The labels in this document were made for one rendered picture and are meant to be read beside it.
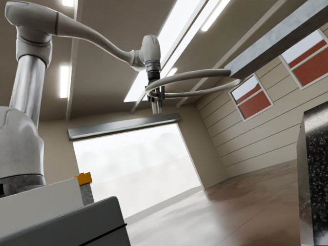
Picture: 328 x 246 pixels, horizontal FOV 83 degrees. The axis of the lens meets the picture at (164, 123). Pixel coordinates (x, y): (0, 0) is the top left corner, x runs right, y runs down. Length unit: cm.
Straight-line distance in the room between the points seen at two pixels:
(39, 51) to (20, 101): 28
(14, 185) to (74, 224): 19
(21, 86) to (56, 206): 60
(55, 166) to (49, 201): 620
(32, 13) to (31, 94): 33
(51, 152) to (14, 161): 623
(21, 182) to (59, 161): 616
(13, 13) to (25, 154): 63
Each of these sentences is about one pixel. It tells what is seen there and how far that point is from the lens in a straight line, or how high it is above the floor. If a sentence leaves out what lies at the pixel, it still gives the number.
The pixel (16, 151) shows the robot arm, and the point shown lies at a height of 98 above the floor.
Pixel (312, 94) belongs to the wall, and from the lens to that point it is 715.
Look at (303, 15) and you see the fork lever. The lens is 77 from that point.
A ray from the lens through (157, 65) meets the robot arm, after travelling 108.
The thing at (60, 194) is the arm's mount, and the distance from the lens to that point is 46.
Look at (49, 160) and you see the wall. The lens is 672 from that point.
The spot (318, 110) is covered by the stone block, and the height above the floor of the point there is 81.
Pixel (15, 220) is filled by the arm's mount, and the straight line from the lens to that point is 47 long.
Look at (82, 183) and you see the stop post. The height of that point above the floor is 101.
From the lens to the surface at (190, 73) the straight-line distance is 74.
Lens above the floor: 78
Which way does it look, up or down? 17 degrees up
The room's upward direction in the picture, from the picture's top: 21 degrees counter-clockwise
